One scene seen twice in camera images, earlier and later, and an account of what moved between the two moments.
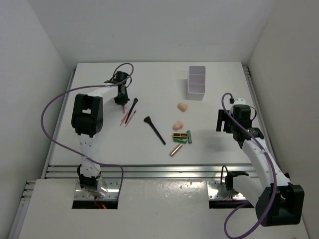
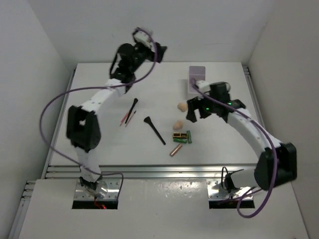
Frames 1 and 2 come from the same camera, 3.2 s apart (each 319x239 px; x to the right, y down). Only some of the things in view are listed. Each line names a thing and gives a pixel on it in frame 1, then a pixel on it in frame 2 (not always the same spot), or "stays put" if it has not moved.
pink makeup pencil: x=123 y=118 stays put
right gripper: x=223 y=116 -> x=193 y=104
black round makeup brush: x=135 y=100 stays put
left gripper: x=123 y=100 -> x=157 y=56
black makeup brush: x=148 y=120 stays put
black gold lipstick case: x=180 y=135 stays put
